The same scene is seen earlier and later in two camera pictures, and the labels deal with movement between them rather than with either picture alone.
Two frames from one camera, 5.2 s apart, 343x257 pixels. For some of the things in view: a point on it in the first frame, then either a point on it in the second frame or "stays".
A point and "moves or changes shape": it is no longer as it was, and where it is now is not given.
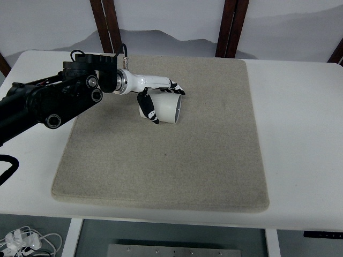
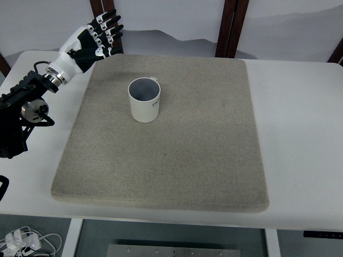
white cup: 166,105 moves or changes shape
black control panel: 323,234 stays
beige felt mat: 213,158 stays
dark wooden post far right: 336,56 stays
